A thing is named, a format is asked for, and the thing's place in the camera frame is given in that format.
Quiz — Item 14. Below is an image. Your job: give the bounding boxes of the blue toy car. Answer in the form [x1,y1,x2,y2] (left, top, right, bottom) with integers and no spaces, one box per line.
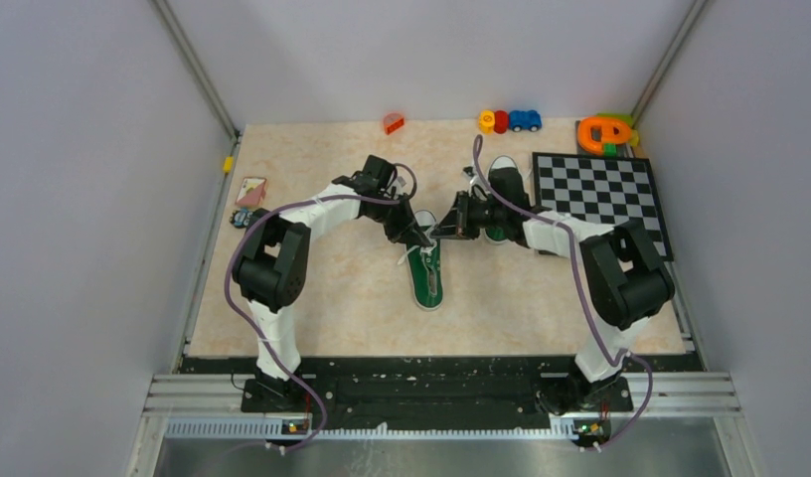
[508,109,543,132]

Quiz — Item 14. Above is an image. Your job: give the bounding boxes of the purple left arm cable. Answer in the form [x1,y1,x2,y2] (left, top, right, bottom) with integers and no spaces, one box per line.
[223,161,420,455]

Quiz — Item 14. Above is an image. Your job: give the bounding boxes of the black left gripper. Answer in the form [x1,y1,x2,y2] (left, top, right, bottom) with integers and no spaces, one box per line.
[365,192,430,247]

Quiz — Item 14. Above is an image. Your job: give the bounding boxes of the red toy block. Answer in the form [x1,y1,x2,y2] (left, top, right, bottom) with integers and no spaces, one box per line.
[494,110,509,134]

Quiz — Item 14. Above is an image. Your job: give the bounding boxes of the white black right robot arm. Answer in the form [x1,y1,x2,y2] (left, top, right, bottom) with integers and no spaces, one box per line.
[430,164,675,409]

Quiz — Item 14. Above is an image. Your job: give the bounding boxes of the orange toy brick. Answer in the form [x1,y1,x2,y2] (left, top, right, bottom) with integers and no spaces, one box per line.
[382,112,406,135]

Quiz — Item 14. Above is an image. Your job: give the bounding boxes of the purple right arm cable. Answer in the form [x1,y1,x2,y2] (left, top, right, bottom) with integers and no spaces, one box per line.
[472,134,655,452]

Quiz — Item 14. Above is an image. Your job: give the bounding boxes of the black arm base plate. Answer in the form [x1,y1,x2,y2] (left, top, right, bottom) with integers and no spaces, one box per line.
[178,355,699,431]

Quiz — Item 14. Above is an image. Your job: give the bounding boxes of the orange green ring toy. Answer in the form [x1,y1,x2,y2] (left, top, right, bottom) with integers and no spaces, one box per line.
[575,113,640,157]

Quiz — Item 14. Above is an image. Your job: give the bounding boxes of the black white chessboard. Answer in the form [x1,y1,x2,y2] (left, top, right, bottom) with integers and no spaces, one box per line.
[532,152,674,261]

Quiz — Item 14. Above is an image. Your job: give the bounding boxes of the aluminium frame rail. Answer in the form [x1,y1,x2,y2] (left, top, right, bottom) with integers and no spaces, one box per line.
[128,369,763,476]

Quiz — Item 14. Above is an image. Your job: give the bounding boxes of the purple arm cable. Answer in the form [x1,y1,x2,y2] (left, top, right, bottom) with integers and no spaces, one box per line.
[223,161,420,455]
[472,134,655,452]

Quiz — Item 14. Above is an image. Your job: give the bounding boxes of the yellow toy block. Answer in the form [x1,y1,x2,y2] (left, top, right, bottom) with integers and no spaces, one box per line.
[477,110,496,134]

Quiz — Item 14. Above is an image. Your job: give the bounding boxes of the green canvas sneaker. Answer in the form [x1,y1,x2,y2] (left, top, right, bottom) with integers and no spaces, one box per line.
[398,238,444,311]
[483,156,531,248]

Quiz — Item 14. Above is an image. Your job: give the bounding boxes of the yellow clip on frame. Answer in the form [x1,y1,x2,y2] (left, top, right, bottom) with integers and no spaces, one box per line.
[222,156,234,175]

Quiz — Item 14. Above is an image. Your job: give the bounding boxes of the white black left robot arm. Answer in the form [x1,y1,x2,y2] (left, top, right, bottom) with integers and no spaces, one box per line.
[224,155,432,411]

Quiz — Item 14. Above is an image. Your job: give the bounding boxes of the pink tangram puzzle box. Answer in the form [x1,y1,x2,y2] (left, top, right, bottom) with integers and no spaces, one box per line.
[235,177,267,210]

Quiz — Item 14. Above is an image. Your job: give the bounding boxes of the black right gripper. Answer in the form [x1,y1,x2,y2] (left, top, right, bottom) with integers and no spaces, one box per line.
[430,192,506,241]

